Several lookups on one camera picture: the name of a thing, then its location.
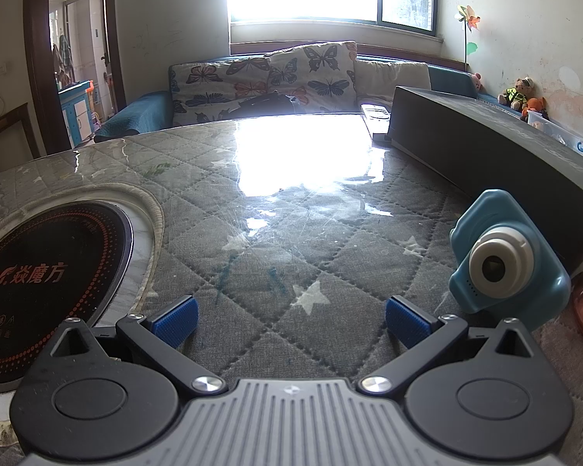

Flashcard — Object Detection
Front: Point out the blue toy camera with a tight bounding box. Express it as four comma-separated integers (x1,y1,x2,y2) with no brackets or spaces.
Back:
448,188,573,332

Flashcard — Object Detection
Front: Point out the long black box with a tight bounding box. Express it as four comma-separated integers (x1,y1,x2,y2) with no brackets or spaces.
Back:
386,85,583,273

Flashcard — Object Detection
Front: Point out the small blue white cabinet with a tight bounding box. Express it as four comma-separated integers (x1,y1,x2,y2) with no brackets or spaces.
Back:
58,79,98,149

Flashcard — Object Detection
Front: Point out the clear plastic storage bin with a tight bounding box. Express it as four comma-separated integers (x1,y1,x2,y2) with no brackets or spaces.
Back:
527,109,583,156

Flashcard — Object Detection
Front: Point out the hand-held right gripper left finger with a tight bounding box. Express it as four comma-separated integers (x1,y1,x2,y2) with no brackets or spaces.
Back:
49,295,227,395

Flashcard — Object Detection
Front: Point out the silver remote control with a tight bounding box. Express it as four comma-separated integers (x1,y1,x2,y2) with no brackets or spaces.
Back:
360,102,393,144

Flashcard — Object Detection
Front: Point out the orange plush toy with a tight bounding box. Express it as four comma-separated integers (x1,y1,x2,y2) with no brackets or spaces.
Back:
522,97,550,120

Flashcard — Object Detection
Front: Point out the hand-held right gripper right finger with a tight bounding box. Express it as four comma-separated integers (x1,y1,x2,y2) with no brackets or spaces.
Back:
360,295,547,395

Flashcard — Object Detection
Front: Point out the white pillow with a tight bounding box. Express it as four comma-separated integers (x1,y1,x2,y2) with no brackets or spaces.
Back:
354,59,433,105

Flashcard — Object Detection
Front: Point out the brown teddy bear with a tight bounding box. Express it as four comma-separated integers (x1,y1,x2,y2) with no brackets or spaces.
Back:
498,77,535,110

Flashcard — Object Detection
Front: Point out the colourful pinwheel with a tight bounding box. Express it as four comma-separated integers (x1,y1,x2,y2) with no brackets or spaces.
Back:
457,5,482,71

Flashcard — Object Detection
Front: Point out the round black induction cooker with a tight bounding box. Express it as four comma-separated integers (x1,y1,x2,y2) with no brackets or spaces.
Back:
0,201,134,391

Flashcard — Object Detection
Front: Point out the grey star quilted tablecloth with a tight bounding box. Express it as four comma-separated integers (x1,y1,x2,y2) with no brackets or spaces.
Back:
0,113,583,466

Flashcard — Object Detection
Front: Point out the dark wooden side table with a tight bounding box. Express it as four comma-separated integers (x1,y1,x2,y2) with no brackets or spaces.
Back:
0,103,32,178

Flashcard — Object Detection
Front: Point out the blue sofa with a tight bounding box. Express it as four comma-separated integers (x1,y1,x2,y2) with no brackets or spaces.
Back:
93,56,496,141

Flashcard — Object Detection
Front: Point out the wooden door with glass panel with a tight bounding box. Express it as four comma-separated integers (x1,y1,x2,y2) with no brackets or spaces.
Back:
99,0,127,112

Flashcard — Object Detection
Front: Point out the butterfly print cushion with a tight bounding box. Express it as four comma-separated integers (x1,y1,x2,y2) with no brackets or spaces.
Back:
168,56,273,127
265,40,359,112

